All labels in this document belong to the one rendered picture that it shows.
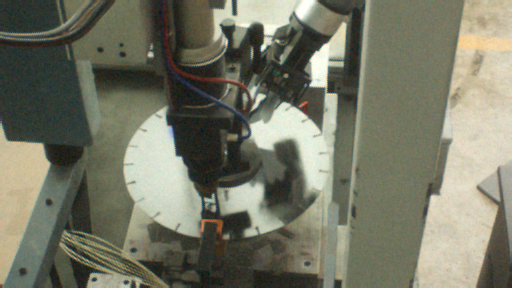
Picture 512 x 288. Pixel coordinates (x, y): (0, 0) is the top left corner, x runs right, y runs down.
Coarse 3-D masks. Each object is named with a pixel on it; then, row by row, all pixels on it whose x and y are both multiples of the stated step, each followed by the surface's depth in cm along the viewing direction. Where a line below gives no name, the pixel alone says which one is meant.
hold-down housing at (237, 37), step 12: (228, 24) 108; (228, 36) 109; (240, 36) 110; (228, 48) 108; (240, 48) 108; (240, 96) 116; (240, 108) 117; (240, 120) 117; (240, 132) 118; (240, 144) 120
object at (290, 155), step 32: (160, 128) 140; (256, 128) 141; (288, 128) 141; (128, 160) 135; (160, 160) 135; (288, 160) 136; (320, 160) 136; (160, 192) 130; (192, 192) 130; (224, 192) 131; (256, 192) 131; (288, 192) 131; (320, 192) 131; (192, 224) 126; (224, 224) 126; (256, 224) 126
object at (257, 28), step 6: (252, 24) 108; (258, 24) 107; (252, 30) 107; (258, 30) 107; (264, 30) 108; (252, 36) 108; (258, 36) 108; (264, 36) 109; (252, 42) 109; (258, 42) 109; (258, 48) 110; (258, 54) 110; (252, 60) 111; (258, 60) 111; (252, 66) 112; (258, 66) 112; (258, 72) 112
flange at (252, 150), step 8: (248, 144) 137; (248, 152) 136; (256, 152) 136; (256, 160) 135; (256, 168) 134; (224, 176) 132; (232, 176) 132; (240, 176) 132; (248, 176) 133; (224, 184) 132
